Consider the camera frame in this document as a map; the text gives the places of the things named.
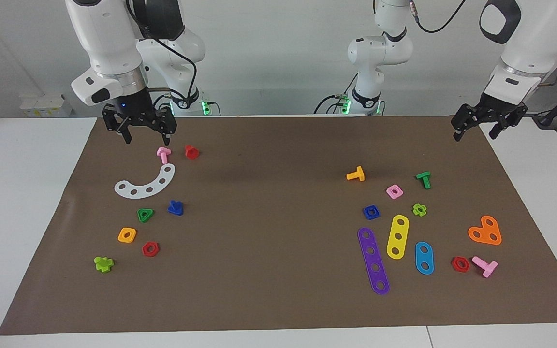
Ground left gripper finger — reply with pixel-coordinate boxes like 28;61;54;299
489;107;529;140
451;105;487;142

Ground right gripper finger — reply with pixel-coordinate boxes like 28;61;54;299
102;107;133;145
155;107;178;147

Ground white curved perforated plate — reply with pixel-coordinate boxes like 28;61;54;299
114;163;176;199

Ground orange heart shaped plate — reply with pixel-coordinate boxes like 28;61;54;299
468;215;502;246

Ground yellow three hole strip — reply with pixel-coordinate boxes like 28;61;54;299
386;215;410;260

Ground blue two hole strip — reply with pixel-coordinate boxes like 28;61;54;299
415;241;435;276

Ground purple four hole strip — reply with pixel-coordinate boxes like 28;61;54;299
357;227;390;295

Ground brown table mat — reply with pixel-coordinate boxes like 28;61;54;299
0;115;557;336

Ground black right base cables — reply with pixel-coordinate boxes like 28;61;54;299
149;87;182;117

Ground black base cables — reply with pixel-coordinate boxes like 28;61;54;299
313;93;352;115
149;87;182;117

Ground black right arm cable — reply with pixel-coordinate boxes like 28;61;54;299
126;0;199;104

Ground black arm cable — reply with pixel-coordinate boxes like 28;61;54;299
407;0;557;87
126;0;199;104

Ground white wall socket box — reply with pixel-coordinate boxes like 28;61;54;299
20;94;73;117

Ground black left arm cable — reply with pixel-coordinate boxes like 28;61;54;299
407;0;557;87

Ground black left base cables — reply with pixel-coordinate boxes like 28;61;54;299
313;93;352;115

